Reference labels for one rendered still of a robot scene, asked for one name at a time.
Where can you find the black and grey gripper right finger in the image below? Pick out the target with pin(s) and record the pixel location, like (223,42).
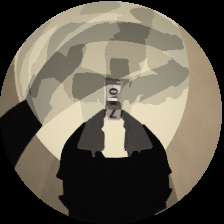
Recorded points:
(139,138)

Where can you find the white number cube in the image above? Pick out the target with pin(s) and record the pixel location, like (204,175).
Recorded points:
(113,110)
(113,90)

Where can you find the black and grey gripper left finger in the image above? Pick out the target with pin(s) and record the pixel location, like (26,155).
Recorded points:
(84,142)

